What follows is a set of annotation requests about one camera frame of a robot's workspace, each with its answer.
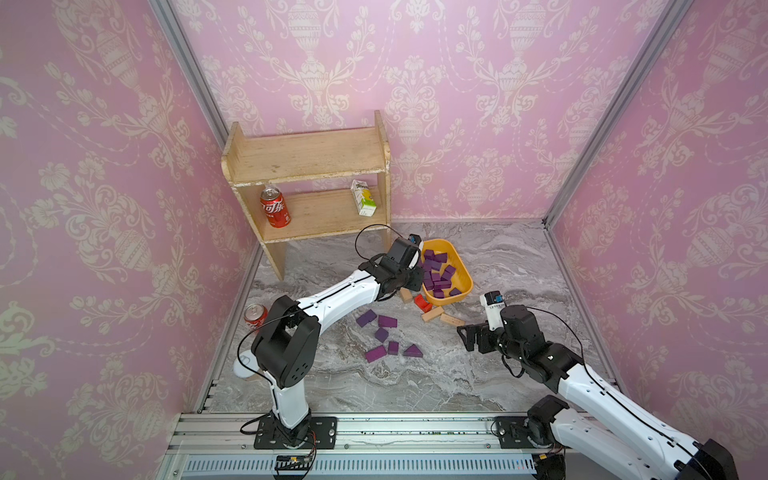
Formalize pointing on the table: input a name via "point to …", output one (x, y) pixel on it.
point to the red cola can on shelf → (275, 207)
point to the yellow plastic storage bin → (461, 280)
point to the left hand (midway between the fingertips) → (422, 275)
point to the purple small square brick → (393, 347)
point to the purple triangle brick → (412, 351)
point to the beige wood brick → (406, 294)
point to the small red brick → (422, 304)
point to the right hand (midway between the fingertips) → (474, 325)
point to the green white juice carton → (363, 198)
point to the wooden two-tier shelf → (307, 185)
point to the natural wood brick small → (432, 313)
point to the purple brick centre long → (385, 321)
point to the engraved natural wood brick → (452, 319)
